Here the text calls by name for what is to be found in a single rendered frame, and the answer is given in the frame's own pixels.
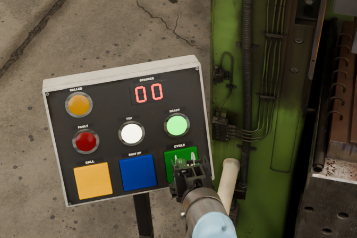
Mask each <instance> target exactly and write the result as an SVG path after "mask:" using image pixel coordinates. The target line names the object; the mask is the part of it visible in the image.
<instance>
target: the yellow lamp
mask: <svg viewBox="0 0 357 238"><path fill-rule="evenodd" d="M68 106H69V110H70V111H71V112H72V113H73V114H75V115H82V114H84V113H86V112H87V111H88V109H89V106H90V104H89V100H88V99H87V98H86V97H85V96H82V95H76V96H74V97H72V98H71V99H70V101H69V104H68Z"/></svg>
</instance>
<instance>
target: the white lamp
mask: <svg viewBox="0 0 357 238"><path fill-rule="evenodd" d="M141 136H142V131H141V129H140V127H139V126H137V125H135V124H129V125H127V126H125V127H124V128H123V130H122V138H123V140H124V141H126V142H128V143H135V142H137V141H139V140H140V138H141Z"/></svg>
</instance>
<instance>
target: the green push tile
mask: <svg viewBox="0 0 357 238"><path fill-rule="evenodd" d="M192 152H193V153H194V155H195V159H198V151H197V147H196V146H193V147H187V148H182V149H176V150H170V151H164V152H163V154H164V161H165V168H166V175H167V180H168V183H172V181H173V171H172V166H171V159H172V161H173V163H174V165H175V155H176V158H177V159H179V158H184V159H185V162H186V160H190V159H191V153H192Z"/></svg>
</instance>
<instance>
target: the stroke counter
mask: <svg viewBox="0 0 357 238"><path fill-rule="evenodd" d="M158 85H159V88H160V90H158V91H154V88H153V86H158ZM153 86H151V89H152V92H154V93H157V92H160V96H161V97H163V95H162V91H161V90H162V88H161V84H159V83H158V84H153ZM140 88H143V93H140V94H138V92H137V89H140ZM135 93H136V95H137V96H136V97H137V101H138V102H139V103H141V102H145V100H147V99H146V94H145V93H146V92H145V87H143V86H142V87H137V88H136V89H135ZM154 93H152V96H153V99H155V100H157V99H161V97H159V98H155V95H154ZM141 95H144V100H141V101H139V99H138V96H141Z"/></svg>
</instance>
